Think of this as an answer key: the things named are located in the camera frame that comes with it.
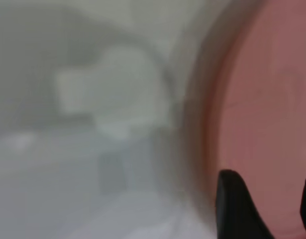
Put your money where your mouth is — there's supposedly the pink round plate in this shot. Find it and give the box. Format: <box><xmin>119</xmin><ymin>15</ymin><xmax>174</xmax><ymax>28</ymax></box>
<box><xmin>187</xmin><ymin>0</ymin><xmax>306</xmax><ymax>239</ymax></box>

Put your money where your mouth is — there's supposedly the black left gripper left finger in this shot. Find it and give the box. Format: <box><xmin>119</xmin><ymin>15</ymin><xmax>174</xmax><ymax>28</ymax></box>
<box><xmin>215</xmin><ymin>169</ymin><xmax>277</xmax><ymax>239</ymax></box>

